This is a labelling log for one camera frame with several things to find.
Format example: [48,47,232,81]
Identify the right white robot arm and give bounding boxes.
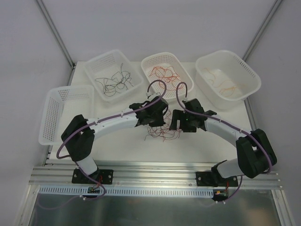
[169,99,277,186]

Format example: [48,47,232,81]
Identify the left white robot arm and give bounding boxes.
[61,96,168,183]

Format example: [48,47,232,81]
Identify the oval white perforated basket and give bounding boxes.
[141,52,194,102]

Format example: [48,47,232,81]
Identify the aluminium frame post right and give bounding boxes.
[242,0,284,62]

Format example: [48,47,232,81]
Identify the translucent white perforated basket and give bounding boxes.
[84,49,144,103]

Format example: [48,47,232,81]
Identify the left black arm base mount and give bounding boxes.
[71,169,114,185]

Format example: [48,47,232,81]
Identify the red black cable bundle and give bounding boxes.
[144,110,183,143]

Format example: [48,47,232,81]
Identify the large white perforated basket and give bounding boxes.
[39,85,95,145]

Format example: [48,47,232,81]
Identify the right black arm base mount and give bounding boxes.
[195,171,238,187]

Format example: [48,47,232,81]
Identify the aluminium frame post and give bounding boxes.
[35,0,76,70]
[242,0,284,62]

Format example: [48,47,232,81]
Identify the yellow cables in bin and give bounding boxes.
[202,67,246,95]

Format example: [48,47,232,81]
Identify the orange cables in oval basket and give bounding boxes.
[148,65,185,91]

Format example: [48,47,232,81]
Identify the aluminium frame post left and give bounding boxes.
[35,0,76,70]

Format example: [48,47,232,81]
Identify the white slotted cable duct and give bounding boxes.
[39,186,214,198]

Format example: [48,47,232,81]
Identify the solid white plastic bin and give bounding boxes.
[195,50,261,110]

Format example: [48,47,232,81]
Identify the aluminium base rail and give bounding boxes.
[29,160,282,189]

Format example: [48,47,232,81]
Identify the long black cable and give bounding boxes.
[110,63,135,91]

